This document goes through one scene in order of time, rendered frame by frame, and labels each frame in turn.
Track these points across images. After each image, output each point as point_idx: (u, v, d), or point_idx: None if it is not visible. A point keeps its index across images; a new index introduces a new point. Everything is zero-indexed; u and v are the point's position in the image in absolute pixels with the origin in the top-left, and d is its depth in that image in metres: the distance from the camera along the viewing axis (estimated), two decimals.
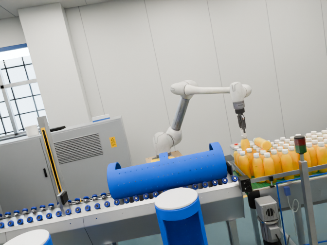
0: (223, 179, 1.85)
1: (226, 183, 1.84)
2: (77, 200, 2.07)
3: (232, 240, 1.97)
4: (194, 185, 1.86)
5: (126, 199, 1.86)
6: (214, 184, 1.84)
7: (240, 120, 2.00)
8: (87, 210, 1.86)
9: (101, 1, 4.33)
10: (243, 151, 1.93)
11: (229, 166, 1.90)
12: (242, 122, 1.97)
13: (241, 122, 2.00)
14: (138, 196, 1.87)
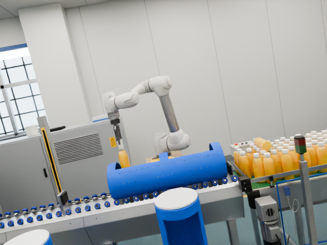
0: (223, 179, 1.85)
1: (226, 183, 1.84)
2: (77, 200, 2.07)
3: (232, 240, 1.97)
4: (194, 185, 1.86)
5: (126, 199, 1.86)
6: (214, 184, 1.84)
7: None
8: (87, 210, 1.86)
9: (101, 1, 4.33)
10: (243, 151, 1.93)
11: (229, 166, 1.90)
12: (115, 133, 1.89)
13: None
14: (138, 196, 1.87)
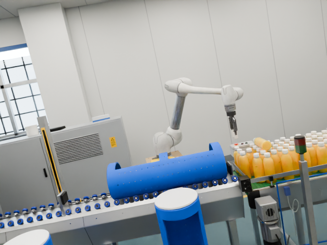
0: (223, 179, 1.85)
1: (226, 183, 1.84)
2: (77, 200, 2.07)
3: (232, 240, 1.97)
4: (194, 185, 1.86)
5: (126, 199, 1.86)
6: (214, 184, 1.84)
7: (231, 122, 2.03)
8: (87, 210, 1.86)
9: (101, 1, 4.33)
10: (243, 151, 1.93)
11: (229, 166, 1.90)
12: (233, 124, 2.00)
13: (232, 124, 2.03)
14: (138, 196, 1.87)
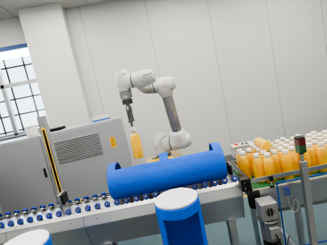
0: (223, 179, 1.85)
1: (226, 183, 1.84)
2: (77, 200, 2.07)
3: (232, 240, 1.97)
4: (194, 185, 1.86)
5: (126, 199, 1.86)
6: (214, 184, 1.84)
7: None
8: (87, 210, 1.86)
9: (101, 1, 4.33)
10: (243, 151, 1.93)
11: (229, 166, 1.90)
12: (127, 113, 1.75)
13: None
14: (138, 196, 1.87)
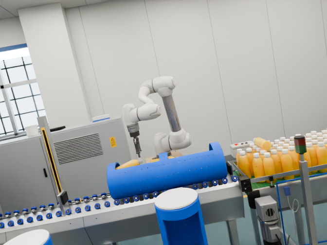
0: (223, 179, 1.85)
1: (226, 183, 1.84)
2: (77, 200, 2.07)
3: (232, 240, 1.97)
4: (194, 185, 1.86)
5: (126, 199, 1.86)
6: (214, 184, 1.84)
7: None
8: (87, 210, 1.86)
9: (101, 1, 4.33)
10: (243, 151, 1.93)
11: (229, 166, 1.90)
12: (135, 146, 1.84)
13: None
14: (138, 196, 1.87)
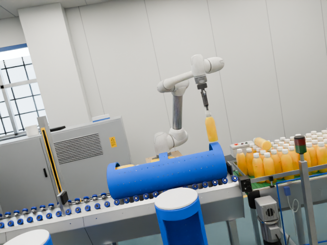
0: (223, 179, 1.85)
1: (226, 183, 1.84)
2: (77, 200, 2.07)
3: (232, 240, 1.97)
4: (194, 185, 1.86)
5: (126, 199, 1.86)
6: (214, 184, 1.84)
7: (202, 96, 1.83)
8: (87, 210, 1.86)
9: (101, 1, 4.33)
10: None
11: (229, 166, 1.90)
12: (204, 97, 1.80)
13: (203, 98, 1.83)
14: (138, 196, 1.87)
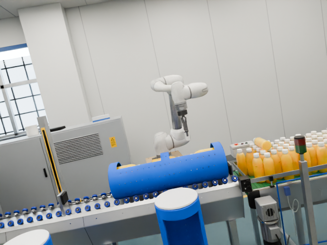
0: (224, 178, 1.85)
1: (224, 183, 1.84)
2: (77, 200, 2.07)
3: (232, 240, 1.97)
4: (194, 185, 1.86)
5: (126, 199, 1.86)
6: (213, 184, 1.84)
7: (182, 122, 1.85)
8: (87, 210, 1.86)
9: (101, 1, 4.33)
10: None
11: (229, 166, 1.90)
12: (183, 124, 1.82)
13: (183, 125, 1.85)
14: (138, 197, 1.86)
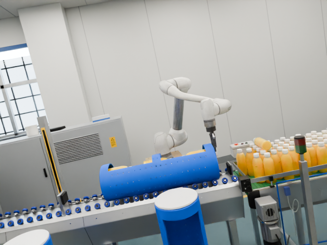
0: (223, 180, 1.85)
1: (227, 182, 1.84)
2: (77, 200, 2.07)
3: (232, 240, 1.97)
4: (195, 187, 1.85)
5: (125, 200, 1.86)
6: (217, 180, 1.85)
7: None
8: (87, 210, 1.86)
9: (101, 1, 4.33)
10: None
11: (229, 166, 1.90)
12: None
13: None
14: (133, 198, 1.87)
